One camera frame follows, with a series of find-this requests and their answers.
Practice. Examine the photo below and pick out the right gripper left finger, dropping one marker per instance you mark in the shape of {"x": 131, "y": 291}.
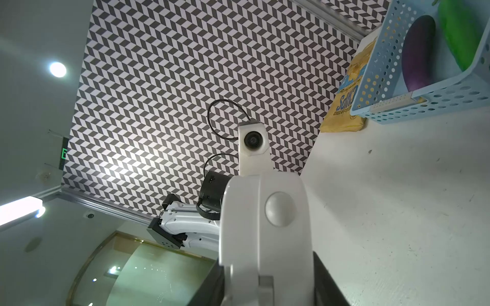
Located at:
{"x": 212, "y": 291}

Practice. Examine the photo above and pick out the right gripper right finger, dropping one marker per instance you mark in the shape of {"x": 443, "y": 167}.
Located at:
{"x": 327, "y": 292}

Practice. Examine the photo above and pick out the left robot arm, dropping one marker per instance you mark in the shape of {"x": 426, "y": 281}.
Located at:
{"x": 196, "y": 225}

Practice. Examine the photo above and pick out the yellow chips bag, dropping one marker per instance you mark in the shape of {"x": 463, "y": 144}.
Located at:
{"x": 338, "y": 118}

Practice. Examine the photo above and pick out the light blue plastic basket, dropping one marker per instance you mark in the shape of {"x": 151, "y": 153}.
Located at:
{"x": 383, "y": 96}

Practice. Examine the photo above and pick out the purple toy eggplant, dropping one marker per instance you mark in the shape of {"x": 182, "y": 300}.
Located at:
{"x": 417, "y": 53}

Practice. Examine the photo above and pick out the green toy cucumber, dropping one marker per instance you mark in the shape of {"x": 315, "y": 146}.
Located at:
{"x": 461, "y": 30}

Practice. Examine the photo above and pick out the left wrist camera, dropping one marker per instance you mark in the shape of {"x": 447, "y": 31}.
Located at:
{"x": 254, "y": 149}

